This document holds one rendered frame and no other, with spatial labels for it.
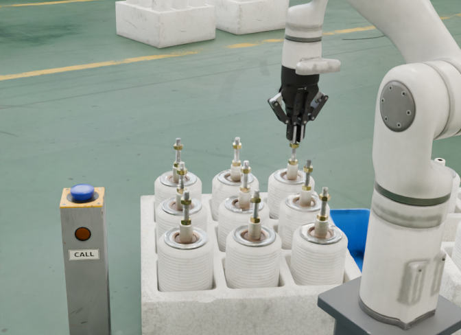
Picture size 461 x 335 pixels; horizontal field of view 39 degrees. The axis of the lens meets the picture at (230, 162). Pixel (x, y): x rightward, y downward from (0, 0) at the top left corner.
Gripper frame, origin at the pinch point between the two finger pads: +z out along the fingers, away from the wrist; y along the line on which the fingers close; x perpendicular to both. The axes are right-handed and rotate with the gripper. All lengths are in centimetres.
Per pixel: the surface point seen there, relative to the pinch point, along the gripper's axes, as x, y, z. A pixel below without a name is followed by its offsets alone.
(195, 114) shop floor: -108, -23, 35
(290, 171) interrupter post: 0.6, 0.8, 8.3
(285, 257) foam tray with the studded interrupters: 16.6, 10.6, 17.2
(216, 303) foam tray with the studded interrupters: 23.8, 27.7, 18.0
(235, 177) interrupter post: -2.8, 11.7, 9.2
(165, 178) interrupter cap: -8.0, 24.9, 9.5
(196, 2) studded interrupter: -222, -71, 14
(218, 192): -2.4, 15.7, 11.7
